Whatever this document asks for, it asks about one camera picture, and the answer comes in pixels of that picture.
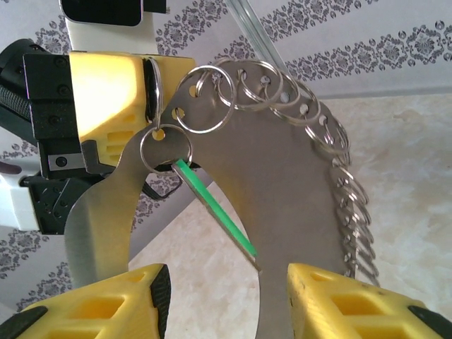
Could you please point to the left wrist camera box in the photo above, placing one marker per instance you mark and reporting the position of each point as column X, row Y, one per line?
column 102, row 10

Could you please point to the aluminium frame post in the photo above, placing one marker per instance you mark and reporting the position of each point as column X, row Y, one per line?
column 257, row 31

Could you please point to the metal key holder with rings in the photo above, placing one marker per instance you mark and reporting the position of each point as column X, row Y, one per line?
column 275, row 169

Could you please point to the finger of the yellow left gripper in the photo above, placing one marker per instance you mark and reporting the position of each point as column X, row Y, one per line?
column 173, row 74
column 106, row 88

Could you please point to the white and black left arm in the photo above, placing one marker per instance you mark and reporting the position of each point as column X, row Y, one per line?
column 17, row 205

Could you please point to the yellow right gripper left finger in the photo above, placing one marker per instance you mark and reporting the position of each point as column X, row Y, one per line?
column 106, row 310

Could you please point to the key with green tag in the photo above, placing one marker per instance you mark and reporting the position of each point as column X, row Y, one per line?
column 212, row 208

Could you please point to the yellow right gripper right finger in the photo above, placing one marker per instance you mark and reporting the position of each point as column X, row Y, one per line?
column 353, row 310

